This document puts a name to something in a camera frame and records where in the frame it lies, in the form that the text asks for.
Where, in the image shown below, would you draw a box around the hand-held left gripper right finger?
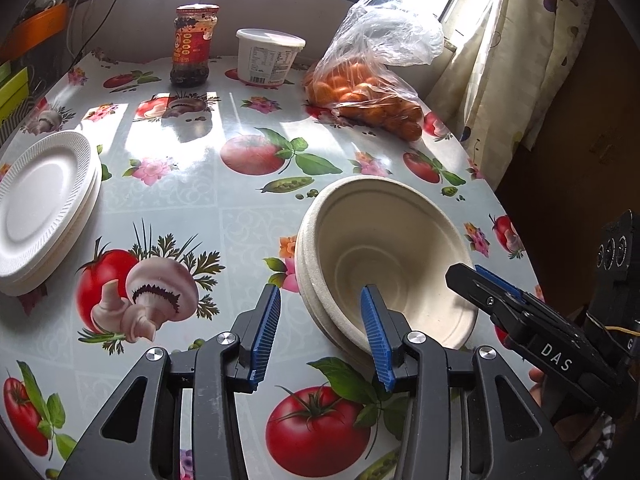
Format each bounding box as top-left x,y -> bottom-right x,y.
360,284 -> 581,480

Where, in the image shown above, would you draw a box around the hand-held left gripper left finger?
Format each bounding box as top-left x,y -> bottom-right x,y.
57,284 -> 282,480

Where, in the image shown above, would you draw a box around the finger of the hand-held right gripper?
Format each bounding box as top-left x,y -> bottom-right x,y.
445,262 -> 546,338

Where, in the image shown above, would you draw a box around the beige paper bowl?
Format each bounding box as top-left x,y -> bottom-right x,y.
307,290 -> 381,361
302,176 -> 480,352
296,210 -> 381,356

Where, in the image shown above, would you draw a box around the white foam plate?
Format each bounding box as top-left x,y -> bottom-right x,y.
0,172 -> 104,297
0,160 -> 100,288
0,131 -> 94,279

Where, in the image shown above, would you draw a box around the person's right forearm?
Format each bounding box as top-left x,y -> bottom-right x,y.
577,412 -> 640,480

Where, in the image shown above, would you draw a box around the person's right hand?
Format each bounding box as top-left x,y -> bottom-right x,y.
527,365 -> 608,466

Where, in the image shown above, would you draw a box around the floral printed tablecloth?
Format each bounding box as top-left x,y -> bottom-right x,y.
0,52 -> 546,480

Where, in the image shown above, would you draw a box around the printed cream curtain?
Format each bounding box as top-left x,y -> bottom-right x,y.
440,0 -> 601,191

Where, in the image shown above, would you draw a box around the pile of oranges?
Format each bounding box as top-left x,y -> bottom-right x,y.
305,60 -> 424,142

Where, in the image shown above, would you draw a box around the white plastic tub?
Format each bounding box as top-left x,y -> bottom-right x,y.
236,28 -> 306,86

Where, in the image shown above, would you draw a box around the clear plastic bag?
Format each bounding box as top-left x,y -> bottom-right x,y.
304,0 -> 445,142

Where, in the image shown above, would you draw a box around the glass chili sauce jar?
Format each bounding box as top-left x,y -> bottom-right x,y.
170,4 -> 221,87

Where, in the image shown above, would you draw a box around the black white striped box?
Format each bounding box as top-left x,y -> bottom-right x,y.
0,105 -> 32,147

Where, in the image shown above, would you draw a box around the lime green box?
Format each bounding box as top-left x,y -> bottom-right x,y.
0,69 -> 30,122

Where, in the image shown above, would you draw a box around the orange basket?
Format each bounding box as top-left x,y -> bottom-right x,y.
0,2 -> 69,61

